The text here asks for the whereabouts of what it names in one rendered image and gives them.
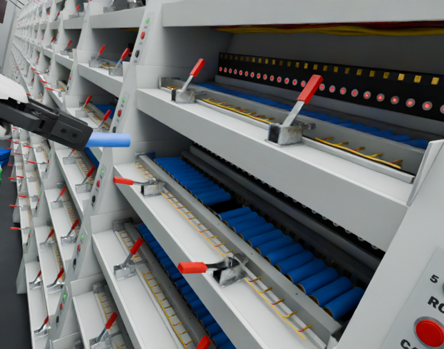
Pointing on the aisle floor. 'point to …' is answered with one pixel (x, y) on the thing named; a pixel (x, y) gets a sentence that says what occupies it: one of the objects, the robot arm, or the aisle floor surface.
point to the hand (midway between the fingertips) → (68, 129)
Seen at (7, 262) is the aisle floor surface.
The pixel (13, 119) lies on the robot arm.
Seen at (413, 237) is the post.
